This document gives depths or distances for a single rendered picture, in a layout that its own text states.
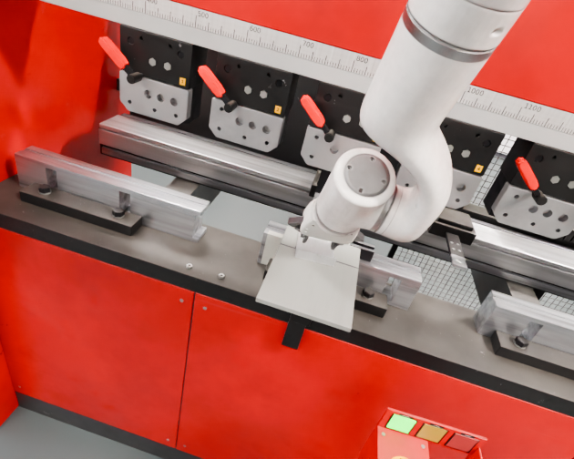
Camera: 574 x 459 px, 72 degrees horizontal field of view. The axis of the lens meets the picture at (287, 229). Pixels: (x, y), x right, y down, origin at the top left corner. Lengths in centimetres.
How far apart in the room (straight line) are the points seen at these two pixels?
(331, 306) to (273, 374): 38
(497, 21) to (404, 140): 14
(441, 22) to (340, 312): 52
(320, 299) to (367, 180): 32
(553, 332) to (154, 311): 95
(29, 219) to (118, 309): 30
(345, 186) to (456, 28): 22
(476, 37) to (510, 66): 41
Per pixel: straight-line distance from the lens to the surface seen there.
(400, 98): 42
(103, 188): 109
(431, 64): 40
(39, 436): 176
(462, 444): 96
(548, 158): 87
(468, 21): 38
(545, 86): 82
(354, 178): 52
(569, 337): 115
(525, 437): 120
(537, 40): 80
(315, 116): 76
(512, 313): 107
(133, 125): 137
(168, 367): 122
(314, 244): 90
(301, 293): 76
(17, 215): 115
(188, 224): 102
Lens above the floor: 151
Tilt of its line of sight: 33 degrees down
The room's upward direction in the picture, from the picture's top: 15 degrees clockwise
